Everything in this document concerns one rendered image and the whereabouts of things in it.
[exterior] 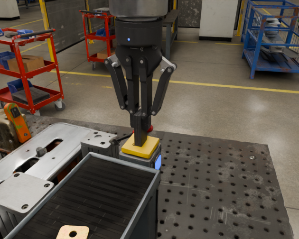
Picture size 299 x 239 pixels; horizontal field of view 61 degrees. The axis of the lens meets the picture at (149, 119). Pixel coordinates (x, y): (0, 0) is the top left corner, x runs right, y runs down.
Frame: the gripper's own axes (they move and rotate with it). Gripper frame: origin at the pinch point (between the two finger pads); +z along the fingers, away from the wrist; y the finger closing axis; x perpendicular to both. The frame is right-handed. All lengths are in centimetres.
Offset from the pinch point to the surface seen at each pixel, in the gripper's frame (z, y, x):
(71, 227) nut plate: 2.6, 0.2, 22.2
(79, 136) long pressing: 19.0, 28.7, -15.8
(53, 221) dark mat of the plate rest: 3.0, 3.2, 22.1
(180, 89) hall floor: 119, 68, -293
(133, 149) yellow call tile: 3.5, 0.4, 2.5
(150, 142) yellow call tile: 3.5, -1.8, -0.6
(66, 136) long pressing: 19.0, 32.4, -14.0
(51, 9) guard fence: 28, 325, -346
